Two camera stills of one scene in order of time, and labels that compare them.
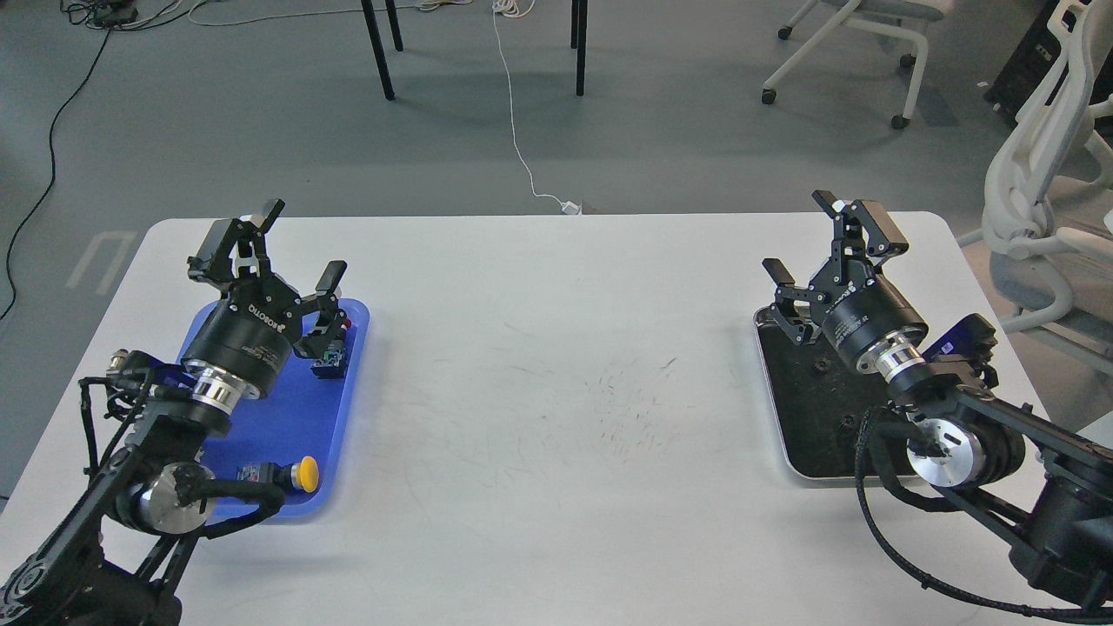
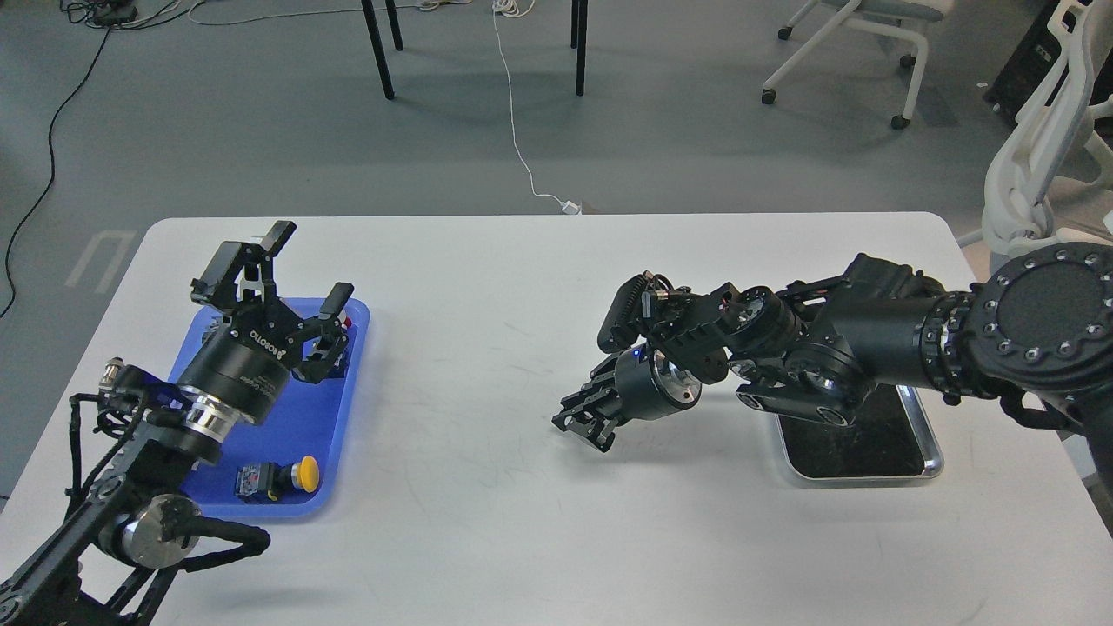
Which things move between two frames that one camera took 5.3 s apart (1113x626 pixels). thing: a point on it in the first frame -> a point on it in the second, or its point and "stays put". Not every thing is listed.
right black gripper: x=858 y=309 -> x=645 y=386
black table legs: x=578 y=29 stays put
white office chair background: x=891 y=16 stays put
